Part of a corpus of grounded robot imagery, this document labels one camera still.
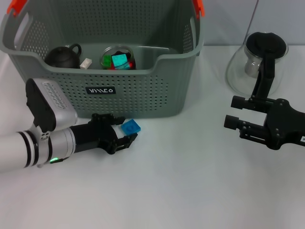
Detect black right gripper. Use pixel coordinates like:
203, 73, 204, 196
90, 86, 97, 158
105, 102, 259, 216
223, 94, 305, 151

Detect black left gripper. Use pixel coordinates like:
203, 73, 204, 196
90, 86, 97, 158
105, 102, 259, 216
70, 113, 139, 156

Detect blue toy brick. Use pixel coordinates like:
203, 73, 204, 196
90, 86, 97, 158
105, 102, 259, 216
120, 119, 142, 136

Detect teal toy brick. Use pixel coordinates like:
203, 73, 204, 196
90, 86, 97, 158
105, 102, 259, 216
111, 53, 127, 69

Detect green narrow toy brick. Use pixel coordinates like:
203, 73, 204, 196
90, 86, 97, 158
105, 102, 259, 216
102, 54, 112, 68

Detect translucent white toy brick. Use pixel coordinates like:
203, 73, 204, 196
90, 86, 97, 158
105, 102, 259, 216
80, 58, 93, 70

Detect glass teacup black holder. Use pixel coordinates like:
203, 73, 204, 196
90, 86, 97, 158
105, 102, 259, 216
100, 45, 137, 71

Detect grey perforated storage basket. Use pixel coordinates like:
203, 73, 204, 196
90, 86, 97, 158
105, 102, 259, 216
0, 0, 206, 119

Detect dark clay teapot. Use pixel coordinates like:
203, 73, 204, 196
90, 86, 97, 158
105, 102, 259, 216
44, 43, 83, 69

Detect glass pitcher black handle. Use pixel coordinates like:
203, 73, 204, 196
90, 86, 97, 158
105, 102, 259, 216
225, 31, 289, 99

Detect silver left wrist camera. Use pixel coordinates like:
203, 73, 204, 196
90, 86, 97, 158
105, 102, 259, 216
25, 78, 79, 134

